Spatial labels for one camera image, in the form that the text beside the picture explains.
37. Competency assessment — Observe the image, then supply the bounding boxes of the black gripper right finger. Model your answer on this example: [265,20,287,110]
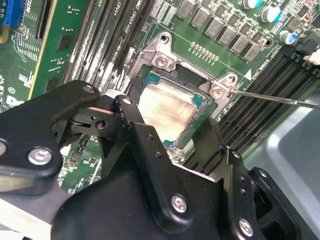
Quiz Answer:
[192,116,305,240]

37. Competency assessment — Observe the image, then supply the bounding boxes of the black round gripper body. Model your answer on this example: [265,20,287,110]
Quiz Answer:
[51,163,235,240]

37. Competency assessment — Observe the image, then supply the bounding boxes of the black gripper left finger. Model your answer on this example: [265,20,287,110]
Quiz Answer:
[0,81,195,228]

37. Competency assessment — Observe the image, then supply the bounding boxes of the metal socket cover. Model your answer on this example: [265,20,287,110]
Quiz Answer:
[162,141,201,173]

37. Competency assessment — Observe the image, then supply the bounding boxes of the wire locking lever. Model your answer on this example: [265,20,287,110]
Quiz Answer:
[228,88,320,110]

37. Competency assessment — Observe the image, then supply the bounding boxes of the silver-topped CPU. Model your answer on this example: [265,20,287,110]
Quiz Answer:
[136,73,217,151]

